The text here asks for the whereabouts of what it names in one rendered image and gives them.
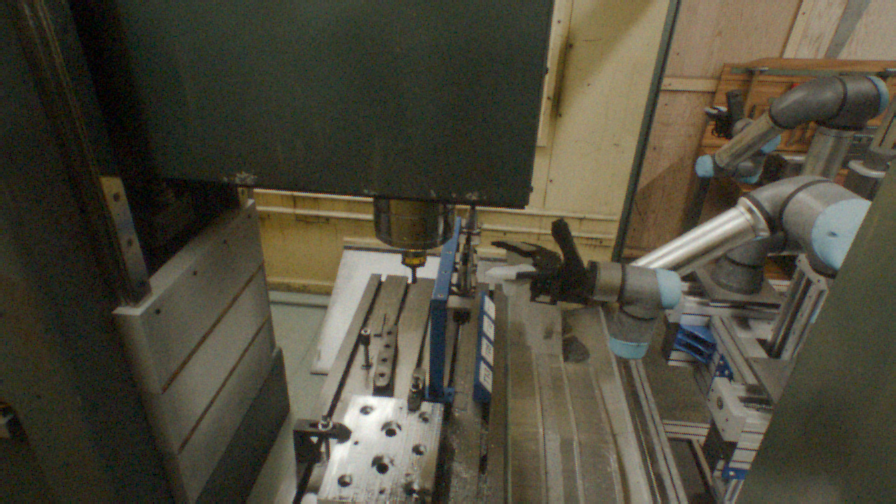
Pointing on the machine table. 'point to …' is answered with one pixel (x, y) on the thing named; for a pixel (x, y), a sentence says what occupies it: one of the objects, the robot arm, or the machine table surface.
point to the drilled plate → (371, 428)
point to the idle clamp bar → (382, 385)
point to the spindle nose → (413, 224)
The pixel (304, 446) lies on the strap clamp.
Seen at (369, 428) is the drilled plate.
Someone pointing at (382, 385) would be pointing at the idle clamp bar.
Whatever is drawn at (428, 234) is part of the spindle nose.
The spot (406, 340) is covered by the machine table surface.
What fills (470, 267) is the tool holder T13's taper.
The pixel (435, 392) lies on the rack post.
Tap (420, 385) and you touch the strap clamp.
